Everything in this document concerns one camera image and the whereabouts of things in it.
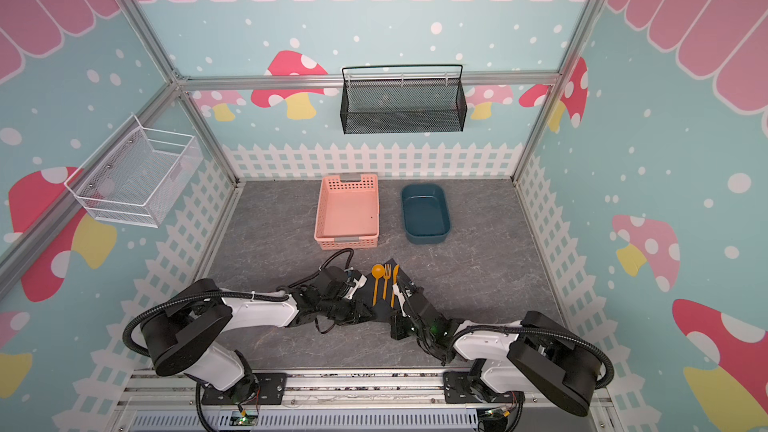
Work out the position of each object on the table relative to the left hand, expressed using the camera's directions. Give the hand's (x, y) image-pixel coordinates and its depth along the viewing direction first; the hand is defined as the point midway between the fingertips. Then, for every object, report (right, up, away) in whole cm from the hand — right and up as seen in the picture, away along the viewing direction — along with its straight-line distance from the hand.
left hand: (374, 323), depth 83 cm
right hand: (+3, +1, +2) cm, 3 cm away
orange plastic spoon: (0, +11, +12) cm, 16 cm away
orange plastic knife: (+6, +10, +11) cm, 16 cm away
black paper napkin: (+1, +6, +7) cm, 9 cm away
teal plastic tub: (+18, +30, +29) cm, 46 cm away
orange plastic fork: (+3, +11, +12) cm, 16 cm away
